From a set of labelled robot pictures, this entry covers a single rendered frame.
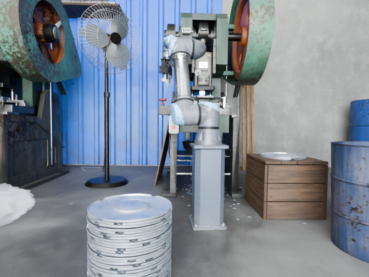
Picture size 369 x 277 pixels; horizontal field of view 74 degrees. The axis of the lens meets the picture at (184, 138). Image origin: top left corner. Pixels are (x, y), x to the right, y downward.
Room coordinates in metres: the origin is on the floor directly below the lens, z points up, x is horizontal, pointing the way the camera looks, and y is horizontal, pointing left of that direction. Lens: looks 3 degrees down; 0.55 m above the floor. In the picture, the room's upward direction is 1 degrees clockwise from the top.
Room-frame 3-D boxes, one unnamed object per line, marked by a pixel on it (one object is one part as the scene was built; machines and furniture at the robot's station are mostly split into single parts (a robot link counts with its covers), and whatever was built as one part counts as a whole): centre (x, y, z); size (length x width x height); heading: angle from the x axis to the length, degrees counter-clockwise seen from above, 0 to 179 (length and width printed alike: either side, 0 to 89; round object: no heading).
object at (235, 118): (2.33, -0.41, 0.45); 0.92 x 0.12 x 0.90; 2
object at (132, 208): (0.86, 0.19, 0.26); 0.29 x 0.29 x 0.01
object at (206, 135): (1.37, -0.13, 0.50); 0.15 x 0.15 x 0.10
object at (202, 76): (2.14, -0.15, 1.04); 0.17 x 0.15 x 0.30; 2
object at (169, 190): (2.31, 0.12, 0.45); 0.92 x 0.12 x 0.90; 2
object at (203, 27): (2.18, -0.15, 1.27); 0.21 x 0.12 x 0.34; 2
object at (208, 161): (1.37, -0.13, 0.23); 0.19 x 0.19 x 0.45; 6
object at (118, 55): (2.63, 0.76, 0.80); 1.24 x 0.65 x 1.59; 2
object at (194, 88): (2.19, -0.15, 0.86); 0.20 x 0.16 x 0.05; 92
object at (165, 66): (1.94, 0.15, 1.01); 0.09 x 0.08 x 0.12; 68
